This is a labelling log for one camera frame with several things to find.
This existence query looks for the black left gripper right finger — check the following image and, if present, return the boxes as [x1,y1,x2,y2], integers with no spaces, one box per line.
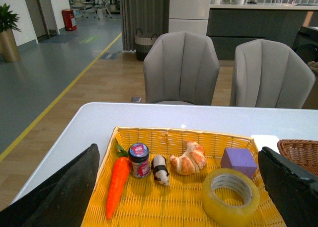
[258,147,318,227]

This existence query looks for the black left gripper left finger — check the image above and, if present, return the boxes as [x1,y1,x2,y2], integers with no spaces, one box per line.
[0,144,100,227]

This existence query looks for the brown wicker basket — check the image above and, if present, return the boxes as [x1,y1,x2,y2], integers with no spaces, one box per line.
[277,139,318,176]

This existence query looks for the clear yellowish tape roll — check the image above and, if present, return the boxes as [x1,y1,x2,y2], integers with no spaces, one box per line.
[202,168,260,227]

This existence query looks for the yellow woven basket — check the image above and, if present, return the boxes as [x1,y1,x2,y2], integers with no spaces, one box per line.
[81,126,287,227]

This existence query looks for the white card on table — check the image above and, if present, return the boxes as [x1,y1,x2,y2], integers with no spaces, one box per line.
[251,135,280,154]

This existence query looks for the purple foam cube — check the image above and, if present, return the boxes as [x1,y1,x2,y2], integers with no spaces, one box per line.
[221,148,257,179]

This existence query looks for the orange toy carrot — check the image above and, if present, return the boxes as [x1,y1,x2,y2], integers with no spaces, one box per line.
[106,144,131,220]

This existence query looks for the small red label jar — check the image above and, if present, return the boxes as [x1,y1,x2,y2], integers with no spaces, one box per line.
[128,143,150,178]

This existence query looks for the toy panda figure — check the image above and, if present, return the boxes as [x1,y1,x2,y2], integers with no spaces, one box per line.
[151,155,169,186]

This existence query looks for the toy croissant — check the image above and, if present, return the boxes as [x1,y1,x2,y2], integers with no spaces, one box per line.
[169,141,207,175]

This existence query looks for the grey chair right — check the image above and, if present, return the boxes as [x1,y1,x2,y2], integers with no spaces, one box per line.
[230,39,316,109]

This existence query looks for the grey chair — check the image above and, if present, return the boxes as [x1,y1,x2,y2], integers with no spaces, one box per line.
[230,39,316,109]
[144,31,220,106]

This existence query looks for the potted plant gold pot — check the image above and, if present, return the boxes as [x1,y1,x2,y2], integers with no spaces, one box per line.
[0,3,21,63]

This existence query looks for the grey chair left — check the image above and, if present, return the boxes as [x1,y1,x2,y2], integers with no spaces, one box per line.
[144,31,220,106]

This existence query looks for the dark grey counter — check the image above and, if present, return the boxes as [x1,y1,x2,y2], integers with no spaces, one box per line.
[207,3,318,60]

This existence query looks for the red box on floor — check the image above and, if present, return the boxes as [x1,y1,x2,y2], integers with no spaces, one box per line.
[62,9,77,31]

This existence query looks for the office desk chairs background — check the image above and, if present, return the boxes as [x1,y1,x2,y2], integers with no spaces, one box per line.
[70,0,113,20]

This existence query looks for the grey curtain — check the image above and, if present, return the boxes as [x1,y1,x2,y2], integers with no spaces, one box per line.
[120,0,169,51]

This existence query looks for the striped basket with handles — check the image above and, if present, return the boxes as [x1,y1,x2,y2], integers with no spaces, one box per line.
[135,28,158,61]

